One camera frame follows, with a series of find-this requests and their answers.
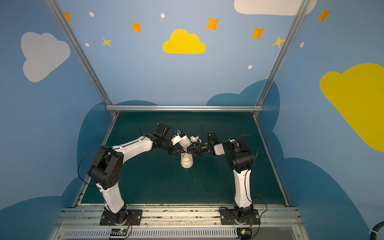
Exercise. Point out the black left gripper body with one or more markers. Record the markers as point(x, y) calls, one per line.
point(173, 149)

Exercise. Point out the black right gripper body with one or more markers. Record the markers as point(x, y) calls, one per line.
point(199, 148)

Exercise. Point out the white knit sneaker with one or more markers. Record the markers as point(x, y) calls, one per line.
point(186, 160)

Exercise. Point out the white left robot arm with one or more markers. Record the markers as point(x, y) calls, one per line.
point(107, 166)

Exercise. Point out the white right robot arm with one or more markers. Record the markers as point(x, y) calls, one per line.
point(240, 160)

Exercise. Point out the right green circuit board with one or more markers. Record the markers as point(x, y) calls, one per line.
point(243, 234)

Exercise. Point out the green circuit board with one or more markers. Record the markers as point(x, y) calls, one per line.
point(243, 234)
point(118, 234)

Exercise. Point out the left green circuit board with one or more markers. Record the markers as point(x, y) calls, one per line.
point(118, 234)

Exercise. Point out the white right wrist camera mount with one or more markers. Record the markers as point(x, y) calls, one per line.
point(196, 139)

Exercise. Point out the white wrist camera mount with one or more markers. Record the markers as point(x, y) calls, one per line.
point(182, 140)
point(196, 139)

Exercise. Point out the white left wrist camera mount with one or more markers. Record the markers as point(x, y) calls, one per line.
point(182, 140)

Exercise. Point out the right side aluminium table rail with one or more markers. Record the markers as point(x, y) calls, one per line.
point(265, 147)

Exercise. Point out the rear horizontal aluminium frame bar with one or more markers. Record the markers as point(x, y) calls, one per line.
point(142, 108)

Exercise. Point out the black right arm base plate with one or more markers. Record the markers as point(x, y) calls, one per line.
point(235, 217)

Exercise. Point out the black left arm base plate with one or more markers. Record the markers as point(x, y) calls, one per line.
point(122, 218)

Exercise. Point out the front aluminium rail platform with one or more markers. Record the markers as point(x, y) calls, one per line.
point(180, 222)

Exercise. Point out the left rear aluminium frame post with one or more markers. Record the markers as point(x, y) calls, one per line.
point(64, 24)

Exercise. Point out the aluminium frame post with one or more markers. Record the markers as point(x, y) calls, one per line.
point(290, 37)
point(64, 24)

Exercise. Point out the right rear aluminium frame post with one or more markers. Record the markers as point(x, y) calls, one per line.
point(290, 37)

